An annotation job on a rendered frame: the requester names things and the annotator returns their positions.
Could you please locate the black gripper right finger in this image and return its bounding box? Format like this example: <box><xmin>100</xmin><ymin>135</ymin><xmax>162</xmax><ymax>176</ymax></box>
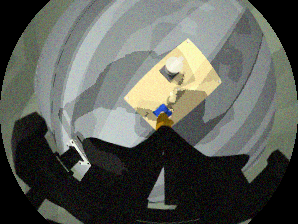
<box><xmin>164</xmin><ymin>127</ymin><xmax>250</xmax><ymax>205</ymax></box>

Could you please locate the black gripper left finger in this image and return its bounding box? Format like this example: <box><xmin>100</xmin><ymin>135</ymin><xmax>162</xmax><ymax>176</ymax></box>
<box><xmin>81</xmin><ymin>125</ymin><xmax>166</xmax><ymax>200</ymax></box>

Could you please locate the pale yellow plate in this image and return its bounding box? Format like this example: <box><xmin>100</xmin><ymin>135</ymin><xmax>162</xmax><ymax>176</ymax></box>
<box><xmin>125</xmin><ymin>39</ymin><xmax>222</xmax><ymax>131</ymax></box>

